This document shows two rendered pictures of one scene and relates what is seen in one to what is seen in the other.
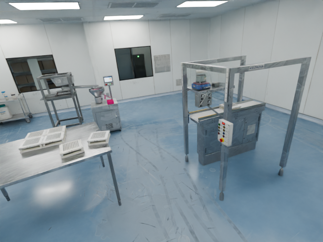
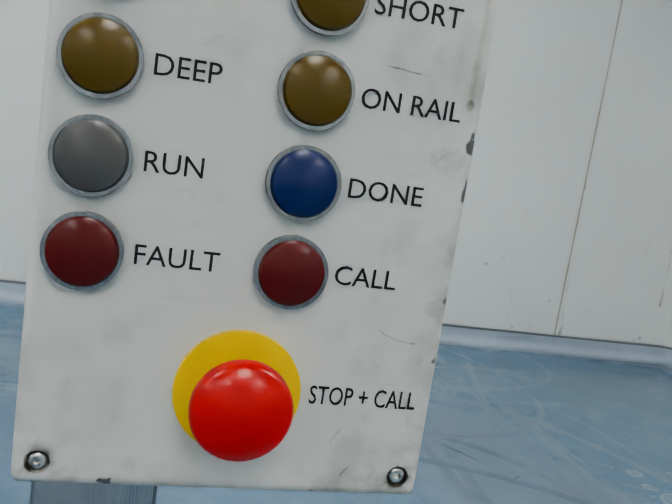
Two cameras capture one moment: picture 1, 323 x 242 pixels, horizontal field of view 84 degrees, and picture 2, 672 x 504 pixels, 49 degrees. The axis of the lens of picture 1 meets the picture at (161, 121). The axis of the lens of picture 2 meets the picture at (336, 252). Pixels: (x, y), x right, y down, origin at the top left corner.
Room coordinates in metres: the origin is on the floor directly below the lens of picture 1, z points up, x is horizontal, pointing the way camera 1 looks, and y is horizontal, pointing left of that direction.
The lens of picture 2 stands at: (1.64, -0.37, 1.07)
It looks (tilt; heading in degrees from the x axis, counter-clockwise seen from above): 9 degrees down; 276
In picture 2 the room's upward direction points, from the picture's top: 9 degrees clockwise
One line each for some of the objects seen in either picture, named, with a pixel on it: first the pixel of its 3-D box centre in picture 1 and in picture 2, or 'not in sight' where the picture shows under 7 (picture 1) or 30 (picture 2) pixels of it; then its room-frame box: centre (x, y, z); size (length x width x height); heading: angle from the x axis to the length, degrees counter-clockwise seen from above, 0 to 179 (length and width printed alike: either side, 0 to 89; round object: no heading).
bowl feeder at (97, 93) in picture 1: (100, 95); not in sight; (4.42, 1.47, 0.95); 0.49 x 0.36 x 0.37; 108
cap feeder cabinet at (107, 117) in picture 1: (106, 116); not in sight; (4.39, 1.41, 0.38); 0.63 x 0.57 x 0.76; 108
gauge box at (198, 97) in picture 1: (203, 98); not in sight; (2.47, -0.63, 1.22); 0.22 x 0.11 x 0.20; 109
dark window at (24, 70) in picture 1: (35, 74); not in sight; (6.23, 4.05, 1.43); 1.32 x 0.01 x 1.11; 108
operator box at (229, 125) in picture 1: (225, 132); (256, 178); (1.72, -0.68, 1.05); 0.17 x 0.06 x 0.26; 19
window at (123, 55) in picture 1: (134, 63); not in sight; (7.25, 0.84, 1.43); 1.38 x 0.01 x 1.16; 108
